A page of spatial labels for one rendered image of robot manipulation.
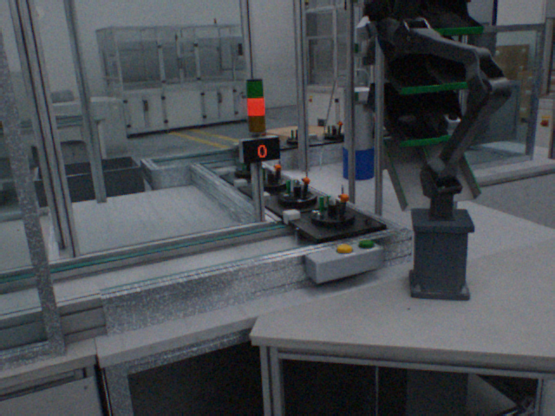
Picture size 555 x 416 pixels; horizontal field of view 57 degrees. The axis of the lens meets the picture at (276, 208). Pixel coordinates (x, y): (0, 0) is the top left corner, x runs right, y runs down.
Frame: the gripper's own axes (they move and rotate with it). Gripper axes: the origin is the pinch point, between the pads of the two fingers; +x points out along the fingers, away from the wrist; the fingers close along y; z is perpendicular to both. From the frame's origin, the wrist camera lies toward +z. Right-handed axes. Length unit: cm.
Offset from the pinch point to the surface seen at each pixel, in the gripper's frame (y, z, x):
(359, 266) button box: -42, -39, -38
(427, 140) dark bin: -36.7, -1.8, -9.4
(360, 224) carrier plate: -46, -32, -18
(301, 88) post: -48, -19, 106
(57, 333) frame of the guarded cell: -5, -105, -50
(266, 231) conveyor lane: -37, -59, -8
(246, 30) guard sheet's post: 15.1, -33.3, 10.5
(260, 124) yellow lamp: -8.1, -43.5, 0.5
